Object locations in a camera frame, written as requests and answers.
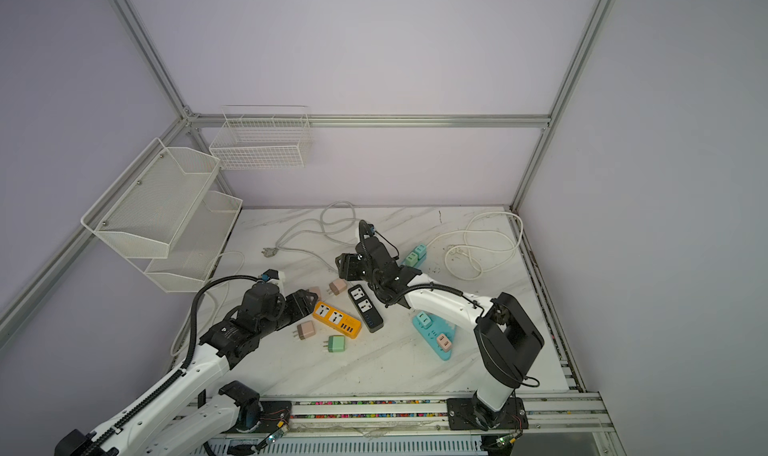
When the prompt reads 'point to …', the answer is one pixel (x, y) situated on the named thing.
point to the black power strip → (366, 309)
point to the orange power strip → (332, 318)
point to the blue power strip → (418, 264)
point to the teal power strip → (439, 334)
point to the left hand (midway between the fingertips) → (309, 302)
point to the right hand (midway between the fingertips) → (341, 259)
